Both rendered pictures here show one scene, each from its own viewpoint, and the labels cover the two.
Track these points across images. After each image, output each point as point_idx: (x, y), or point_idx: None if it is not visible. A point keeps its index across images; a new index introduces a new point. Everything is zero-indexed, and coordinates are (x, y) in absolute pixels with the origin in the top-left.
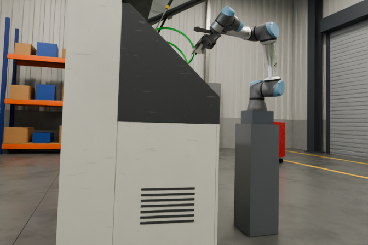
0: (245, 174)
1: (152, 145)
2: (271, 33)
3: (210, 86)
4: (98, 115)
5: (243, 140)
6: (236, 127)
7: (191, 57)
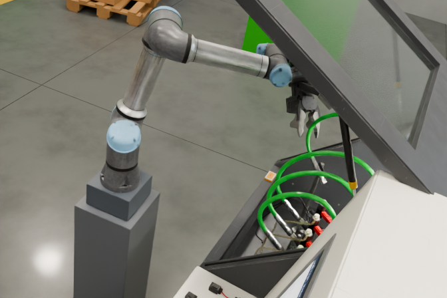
0: (144, 264)
1: None
2: None
3: (294, 155)
4: None
5: (144, 231)
6: (132, 233)
7: (309, 143)
